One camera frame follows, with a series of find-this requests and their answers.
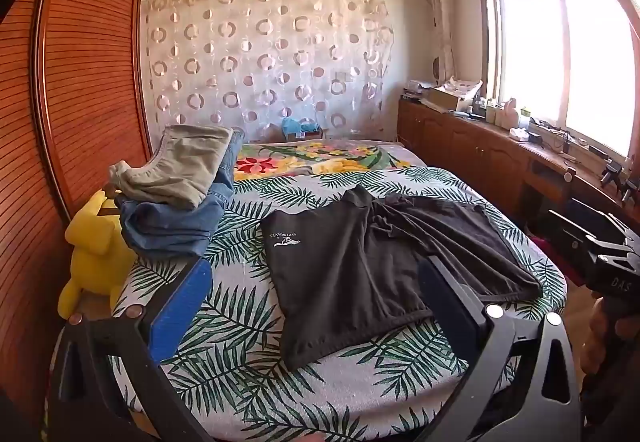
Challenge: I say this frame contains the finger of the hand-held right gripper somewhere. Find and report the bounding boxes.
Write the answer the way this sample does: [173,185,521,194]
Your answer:
[590,229,640,259]
[547,209,626,249]

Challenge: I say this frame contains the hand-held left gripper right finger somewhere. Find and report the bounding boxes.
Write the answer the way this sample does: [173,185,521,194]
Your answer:
[417,254,583,442]

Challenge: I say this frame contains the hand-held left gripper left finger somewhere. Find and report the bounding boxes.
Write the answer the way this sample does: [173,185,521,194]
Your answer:
[50,256,216,442]

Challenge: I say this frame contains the black pants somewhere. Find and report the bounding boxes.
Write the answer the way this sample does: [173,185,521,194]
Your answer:
[260,185,543,371]

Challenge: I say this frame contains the khaki folded pants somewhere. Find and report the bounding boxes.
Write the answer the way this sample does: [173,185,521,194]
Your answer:
[109,124,233,211]

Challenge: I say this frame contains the person's right hand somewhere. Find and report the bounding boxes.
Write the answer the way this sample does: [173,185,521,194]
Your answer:
[581,296,620,375]

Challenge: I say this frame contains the dark chair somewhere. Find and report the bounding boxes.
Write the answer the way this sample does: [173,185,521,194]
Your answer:
[520,169,588,273]

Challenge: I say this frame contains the leaf print bedsheet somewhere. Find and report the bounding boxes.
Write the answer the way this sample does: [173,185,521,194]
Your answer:
[107,165,568,442]

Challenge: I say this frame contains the blue denim jeans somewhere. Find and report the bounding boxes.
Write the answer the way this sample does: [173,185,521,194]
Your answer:
[119,129,246,259]

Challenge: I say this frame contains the yellow plush toy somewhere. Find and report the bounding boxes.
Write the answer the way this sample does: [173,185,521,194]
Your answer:
[57,189,137,319]

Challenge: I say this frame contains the white plastic jug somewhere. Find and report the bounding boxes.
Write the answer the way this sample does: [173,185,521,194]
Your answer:
[502,98,521,128]

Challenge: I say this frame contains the long wooden cabinet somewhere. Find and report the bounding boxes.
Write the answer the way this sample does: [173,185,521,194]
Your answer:
[397,97,640,243]

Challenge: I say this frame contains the white plastic bag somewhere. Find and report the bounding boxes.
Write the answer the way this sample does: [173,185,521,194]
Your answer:
[442,76,483,98]

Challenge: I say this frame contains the floral blanket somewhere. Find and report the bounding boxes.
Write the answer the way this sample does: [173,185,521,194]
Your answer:
[232,140,428,181]

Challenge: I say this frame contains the cardboard box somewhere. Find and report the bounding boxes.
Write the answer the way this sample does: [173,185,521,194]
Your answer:
[427,87,473,112]

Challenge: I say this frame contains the blue plastic bag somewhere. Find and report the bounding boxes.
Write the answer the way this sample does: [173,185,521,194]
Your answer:
[281,116,321,135]

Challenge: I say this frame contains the wooden slatted wardrobe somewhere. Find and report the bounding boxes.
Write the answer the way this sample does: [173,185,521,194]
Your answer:
[0,0,153,423]

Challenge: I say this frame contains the pale window curtain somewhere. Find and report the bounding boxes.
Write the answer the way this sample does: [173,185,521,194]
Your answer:
[424,0,458,88]

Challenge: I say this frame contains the circle pattern sheer curtain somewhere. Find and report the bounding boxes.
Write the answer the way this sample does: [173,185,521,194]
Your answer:
[141,0,396,145]

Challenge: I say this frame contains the wooden frame window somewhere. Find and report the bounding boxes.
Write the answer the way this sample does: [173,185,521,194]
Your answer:
[472,0,640,160]

